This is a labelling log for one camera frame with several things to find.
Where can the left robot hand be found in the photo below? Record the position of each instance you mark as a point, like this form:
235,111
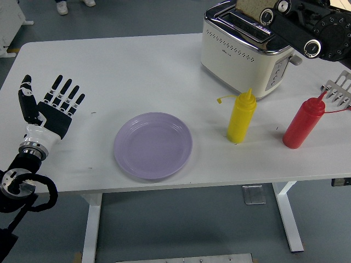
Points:
53,120

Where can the purple round plate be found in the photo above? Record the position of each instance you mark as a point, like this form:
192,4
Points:
153,145

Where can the cream and chrome toaster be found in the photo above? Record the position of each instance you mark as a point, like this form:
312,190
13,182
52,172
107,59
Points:
233,63

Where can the slice of bread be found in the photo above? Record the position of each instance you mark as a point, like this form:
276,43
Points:
252,9

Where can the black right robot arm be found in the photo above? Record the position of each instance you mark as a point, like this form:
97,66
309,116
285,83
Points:
331,30

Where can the white machine housing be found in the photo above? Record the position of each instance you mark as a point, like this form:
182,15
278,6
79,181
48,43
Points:
11,24

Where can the long silver metal plate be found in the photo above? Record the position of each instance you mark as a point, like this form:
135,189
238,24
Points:
183,259

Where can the small silver floor plate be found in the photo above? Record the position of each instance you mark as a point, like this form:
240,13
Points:
253,195

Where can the white table leg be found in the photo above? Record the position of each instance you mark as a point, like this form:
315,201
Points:
91,224
288,219

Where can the person's foot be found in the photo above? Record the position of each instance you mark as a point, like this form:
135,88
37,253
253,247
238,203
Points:
89,2
62,7

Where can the brown floor tape piece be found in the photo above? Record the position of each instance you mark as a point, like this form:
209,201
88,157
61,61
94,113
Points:
78,258

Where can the yellow squeeze bottle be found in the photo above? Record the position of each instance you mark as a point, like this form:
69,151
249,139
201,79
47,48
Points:
240,120

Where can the red squeeze bottle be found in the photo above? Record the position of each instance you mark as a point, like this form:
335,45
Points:
301,126

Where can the silver metal toast rack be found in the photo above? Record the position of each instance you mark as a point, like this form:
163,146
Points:
341,94

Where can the black table control box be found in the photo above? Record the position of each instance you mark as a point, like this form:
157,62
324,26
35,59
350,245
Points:
341,182

